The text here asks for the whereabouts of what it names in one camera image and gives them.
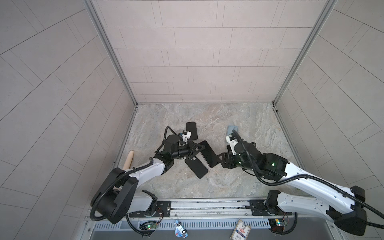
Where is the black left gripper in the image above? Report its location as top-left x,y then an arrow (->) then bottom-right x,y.
169,142 -> 204,161

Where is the purple-edged phone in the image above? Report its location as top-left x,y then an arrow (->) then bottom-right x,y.
186,122 -> 198,141
199,141 -> 220,168

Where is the black phone case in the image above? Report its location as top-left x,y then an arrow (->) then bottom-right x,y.
185,157 -> 208,179

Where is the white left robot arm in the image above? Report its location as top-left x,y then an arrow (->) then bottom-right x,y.
90,135 -> 205,224

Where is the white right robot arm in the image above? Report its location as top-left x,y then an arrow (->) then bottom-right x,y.
222,135 -> 369,236

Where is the light blue phone case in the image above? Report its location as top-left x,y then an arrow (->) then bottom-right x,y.
227,125 -> 239,136

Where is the wooden roller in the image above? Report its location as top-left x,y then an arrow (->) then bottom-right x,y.
122,151 -> 135,171

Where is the red white card tag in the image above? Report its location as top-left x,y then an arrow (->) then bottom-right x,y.
230,220 -> 251,240

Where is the right circuit board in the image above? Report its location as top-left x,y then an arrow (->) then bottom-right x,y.
268,218 -> 289,232

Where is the circuit board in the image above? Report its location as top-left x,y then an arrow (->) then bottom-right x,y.
268,218 -> 289,232
140,221 -> 158,231

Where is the blue white sticker tag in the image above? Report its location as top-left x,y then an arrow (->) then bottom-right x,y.
175,220 -> 188,238

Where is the left circuit board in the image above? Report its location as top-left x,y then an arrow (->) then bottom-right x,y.
140,221 -> 158,231

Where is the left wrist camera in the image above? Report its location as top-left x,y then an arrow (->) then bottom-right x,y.
181,131 -> 192,144

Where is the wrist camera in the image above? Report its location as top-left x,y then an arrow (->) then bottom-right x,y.
181,131 -> 192,144
226,134 -> 238,156

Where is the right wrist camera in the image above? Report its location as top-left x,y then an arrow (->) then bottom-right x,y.
226,134 -> 238,156

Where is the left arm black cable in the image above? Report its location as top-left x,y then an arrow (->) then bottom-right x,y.
89,125 -> 181,222

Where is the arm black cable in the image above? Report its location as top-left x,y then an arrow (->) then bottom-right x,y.
89,125 -> 181,222
232,129 -> 384,229

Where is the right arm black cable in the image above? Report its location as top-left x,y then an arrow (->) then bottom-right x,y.
232,129 -> 384,229

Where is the aluminium left corner post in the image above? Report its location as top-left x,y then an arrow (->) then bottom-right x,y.
83,0 -> 138,107

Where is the aluminium corner post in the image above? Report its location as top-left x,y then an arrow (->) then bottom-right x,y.
272,0 -> 337,105
83,0 -> 138,107

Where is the aluminium right corner post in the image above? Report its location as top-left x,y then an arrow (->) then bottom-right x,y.
272,0 -> 337,105

